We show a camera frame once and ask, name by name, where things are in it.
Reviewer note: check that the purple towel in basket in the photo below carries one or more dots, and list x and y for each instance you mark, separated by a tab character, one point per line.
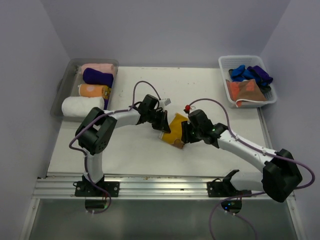
261	76

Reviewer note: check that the dark green towel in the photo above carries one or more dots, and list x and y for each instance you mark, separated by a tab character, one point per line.
265	89

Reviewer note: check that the orange rolled towel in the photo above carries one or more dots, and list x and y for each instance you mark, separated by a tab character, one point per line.
94	90

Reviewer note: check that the blue towel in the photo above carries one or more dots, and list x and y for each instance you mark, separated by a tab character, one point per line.
240	74

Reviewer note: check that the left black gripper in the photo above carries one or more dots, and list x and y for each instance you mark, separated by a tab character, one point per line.
163	125

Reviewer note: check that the yellow bear towel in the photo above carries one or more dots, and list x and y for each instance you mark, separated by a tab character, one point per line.
174	138

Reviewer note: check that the white rolled towel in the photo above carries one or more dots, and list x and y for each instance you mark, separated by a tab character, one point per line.
80	106

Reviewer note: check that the grey plastic tray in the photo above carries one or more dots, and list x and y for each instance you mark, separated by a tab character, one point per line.
68	85

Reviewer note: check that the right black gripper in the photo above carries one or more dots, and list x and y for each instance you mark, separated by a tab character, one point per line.
186	137

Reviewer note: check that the aluminium mounting rail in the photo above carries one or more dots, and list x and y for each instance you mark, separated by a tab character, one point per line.
64	185

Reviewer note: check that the white plastic basket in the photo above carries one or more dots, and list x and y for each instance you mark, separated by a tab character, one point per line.
234	61

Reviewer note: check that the purple rolled towel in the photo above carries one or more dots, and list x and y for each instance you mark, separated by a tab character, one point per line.
94	77

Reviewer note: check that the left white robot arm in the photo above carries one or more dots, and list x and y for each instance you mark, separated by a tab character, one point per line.
94	134

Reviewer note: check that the brown orange towel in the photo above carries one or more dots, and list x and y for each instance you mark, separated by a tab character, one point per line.
246	91

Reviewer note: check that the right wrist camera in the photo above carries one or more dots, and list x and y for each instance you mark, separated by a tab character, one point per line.
188	108

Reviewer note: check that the pink rolled towel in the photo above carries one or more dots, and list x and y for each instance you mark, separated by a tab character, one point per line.
101	67

